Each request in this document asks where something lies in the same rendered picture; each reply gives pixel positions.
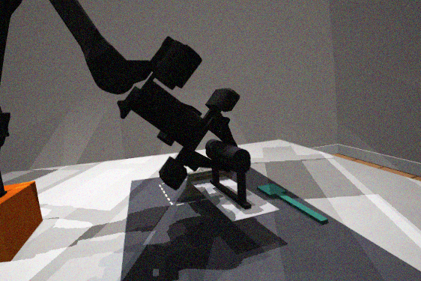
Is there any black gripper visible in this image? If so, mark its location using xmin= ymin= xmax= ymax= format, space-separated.
xmin=155 ymin=88 xmax=240 ymax=190

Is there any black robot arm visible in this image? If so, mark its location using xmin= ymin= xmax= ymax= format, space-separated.
xmin=0 ymin=0 xmax=202 ymax=126

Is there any beige square tile with dark blue centre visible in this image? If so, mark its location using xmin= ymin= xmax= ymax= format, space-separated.
xmin=184 ymin=169 xmax=234 ymax=198

